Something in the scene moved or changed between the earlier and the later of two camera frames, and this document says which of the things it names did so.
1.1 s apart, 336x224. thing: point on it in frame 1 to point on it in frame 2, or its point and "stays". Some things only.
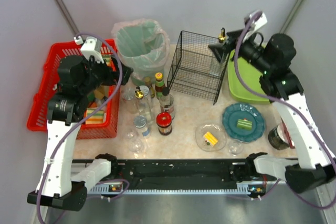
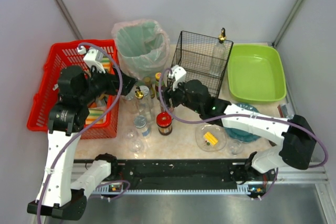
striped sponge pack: [97, 118] stays
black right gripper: [231, 44] to [170, 98]
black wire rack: [199, 72] stays
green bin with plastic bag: [144, 47] stays
